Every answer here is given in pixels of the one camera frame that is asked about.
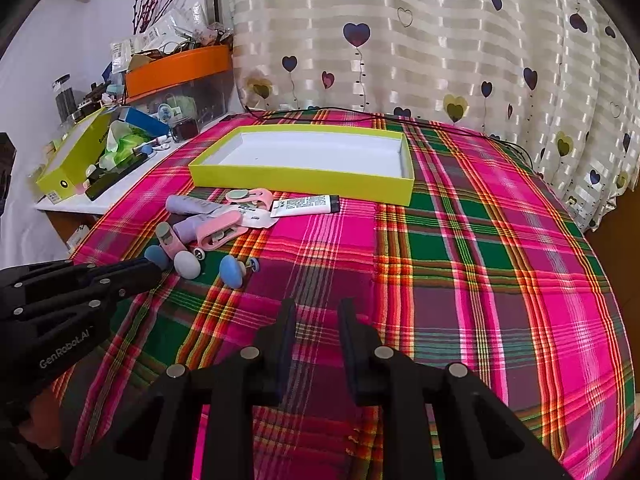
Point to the glass jar dark contents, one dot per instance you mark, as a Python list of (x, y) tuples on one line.
[(186, 130)]

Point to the pink green plaid blanket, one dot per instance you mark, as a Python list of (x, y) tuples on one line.
[(475, 260)]

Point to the yellow-green cardboard box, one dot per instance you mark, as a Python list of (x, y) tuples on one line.
[(300, 180)]

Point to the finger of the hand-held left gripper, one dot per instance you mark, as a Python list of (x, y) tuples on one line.
[(135, 271), (75, 305)]

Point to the white sachet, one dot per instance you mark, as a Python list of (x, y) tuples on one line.
[(257, 219)]

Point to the black lidded jar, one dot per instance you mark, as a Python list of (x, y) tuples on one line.
[(64, 102)]

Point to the pink clip green pad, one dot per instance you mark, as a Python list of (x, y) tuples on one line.
[(220, 227), (170, 240), (250, 196)]

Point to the white cream tube black cap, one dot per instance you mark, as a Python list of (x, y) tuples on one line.
[(305, 205)]

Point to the green plastic bag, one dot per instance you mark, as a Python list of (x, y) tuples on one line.
[(122, 142)]

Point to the heart-print striped curtain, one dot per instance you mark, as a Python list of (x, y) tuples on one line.
[(400, 60)]

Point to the brown wooden cabinet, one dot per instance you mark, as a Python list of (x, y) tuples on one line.
[(617, 230)]

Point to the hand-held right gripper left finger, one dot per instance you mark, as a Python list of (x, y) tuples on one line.
[(286, 360)]

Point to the blue cardboard box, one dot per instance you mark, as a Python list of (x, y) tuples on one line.
[(145, 120)]

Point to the yellow-green box lid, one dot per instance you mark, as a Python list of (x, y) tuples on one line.
[(65, 170)]

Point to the small blue round puff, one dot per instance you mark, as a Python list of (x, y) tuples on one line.
[(153, 255)]

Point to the clear storage box orange lid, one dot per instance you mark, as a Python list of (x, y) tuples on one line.
[(175, 67)]

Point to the purple ribbed case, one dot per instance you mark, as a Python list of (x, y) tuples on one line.
[(192, 225), (192, 205)]

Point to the small white ointment tube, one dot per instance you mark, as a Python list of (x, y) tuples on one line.
[(161, 138)]

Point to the white round puff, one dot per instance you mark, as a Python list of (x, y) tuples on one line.
[(186, 266)]

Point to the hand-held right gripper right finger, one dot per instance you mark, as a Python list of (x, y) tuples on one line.
[(348, 360)]

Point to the pile of packets and clutter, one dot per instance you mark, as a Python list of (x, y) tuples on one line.
[(165, 35)]

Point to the black smartphone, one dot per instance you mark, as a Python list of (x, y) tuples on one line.
[(115, 177)]

